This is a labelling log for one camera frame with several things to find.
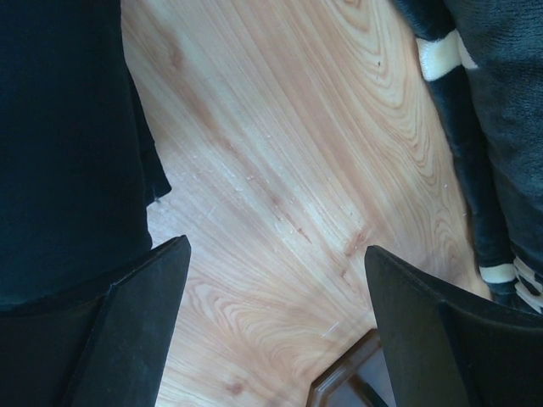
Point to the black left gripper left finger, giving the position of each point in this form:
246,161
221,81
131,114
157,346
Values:
103,342

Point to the gold wire wine glass rack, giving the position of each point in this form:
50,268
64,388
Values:
357,378

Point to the black cloth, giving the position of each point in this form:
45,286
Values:
78,162

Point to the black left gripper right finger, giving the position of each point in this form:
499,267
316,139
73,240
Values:
445,346

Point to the black floral pattern pillow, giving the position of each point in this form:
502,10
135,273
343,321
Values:
482,62

